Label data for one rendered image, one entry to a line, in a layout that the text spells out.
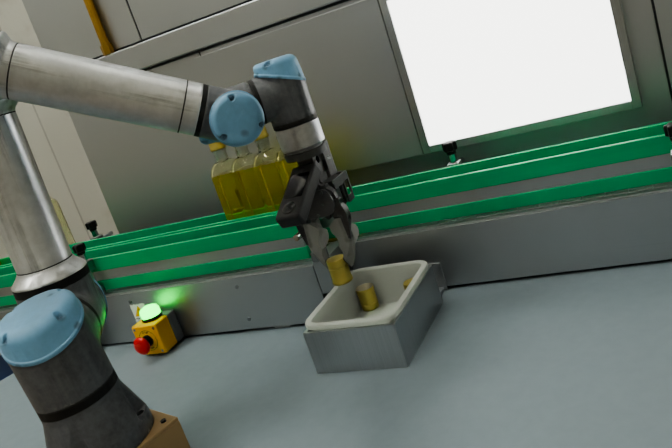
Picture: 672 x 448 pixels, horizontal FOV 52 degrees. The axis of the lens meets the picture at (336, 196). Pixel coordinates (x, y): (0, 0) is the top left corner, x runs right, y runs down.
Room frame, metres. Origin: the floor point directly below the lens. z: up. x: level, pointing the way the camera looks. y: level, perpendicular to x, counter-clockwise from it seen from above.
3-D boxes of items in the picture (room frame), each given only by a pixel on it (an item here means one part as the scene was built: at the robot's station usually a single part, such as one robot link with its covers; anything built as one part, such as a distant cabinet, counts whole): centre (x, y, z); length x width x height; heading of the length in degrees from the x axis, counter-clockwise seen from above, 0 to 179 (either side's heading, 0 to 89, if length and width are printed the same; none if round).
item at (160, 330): (1.44, 0.46, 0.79); 0.07 x 0.07 x 0.07; 62
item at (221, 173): (1.52, 0.21, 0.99); 0.06 x 0.06 x 0.21; 61
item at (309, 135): (1.14, 0.03, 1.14); 0.08 x 0.08 x 0.05
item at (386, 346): (1.17, -0.01, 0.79); 0.27 x 0.17 x 0.08; 152
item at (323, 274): (1.31, 0.05, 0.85); 0.09 x 0.04 x 0.07; 152
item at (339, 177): (1.15, 0.02, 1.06); 0.09 x 0.08 x 0.12; 151
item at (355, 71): (1.45, -0.19, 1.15); 0.90 x 0.03 x 0.34; 62
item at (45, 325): (0.94, 0.45, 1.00); 0.13 x 0.12 x 0.14; 10
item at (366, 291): (1.24, 0.00, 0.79); 0.04 x 0.04 x 0.04
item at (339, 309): (1.15, 0.00, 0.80); 0.22 x 0.17 x 0.09; 152
